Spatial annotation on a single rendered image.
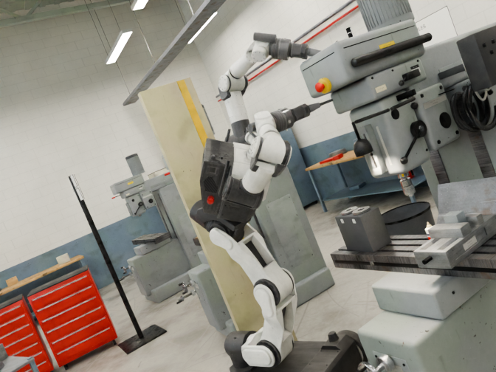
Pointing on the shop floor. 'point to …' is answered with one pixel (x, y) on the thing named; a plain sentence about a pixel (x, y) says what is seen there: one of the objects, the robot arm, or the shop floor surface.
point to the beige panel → (164, 128)
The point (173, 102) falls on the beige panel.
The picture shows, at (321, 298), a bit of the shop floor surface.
